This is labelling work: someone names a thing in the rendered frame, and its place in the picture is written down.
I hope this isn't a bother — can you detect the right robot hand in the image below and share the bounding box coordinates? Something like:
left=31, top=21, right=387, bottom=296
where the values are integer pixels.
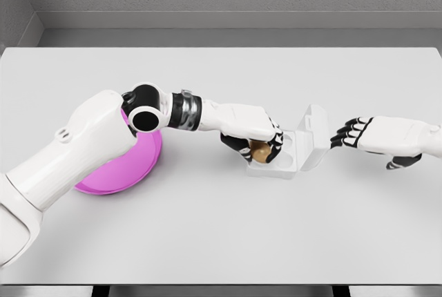
left=329, top=115, right=432, bottom=171

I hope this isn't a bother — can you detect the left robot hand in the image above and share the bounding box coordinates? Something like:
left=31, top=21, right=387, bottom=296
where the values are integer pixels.
left=217, top=102, right=285, bottom=165

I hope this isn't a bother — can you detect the brown egg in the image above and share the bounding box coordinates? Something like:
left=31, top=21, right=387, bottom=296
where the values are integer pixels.
left=250, top=140, right=271, bottom=165

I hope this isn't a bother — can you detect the white egg box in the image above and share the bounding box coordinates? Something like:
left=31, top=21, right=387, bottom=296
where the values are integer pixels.
left=245, top=104, right=329, bottom=180

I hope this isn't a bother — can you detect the pink bowl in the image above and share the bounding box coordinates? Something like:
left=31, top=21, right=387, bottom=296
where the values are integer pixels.
left=74, top=108, right=163, bottom=195

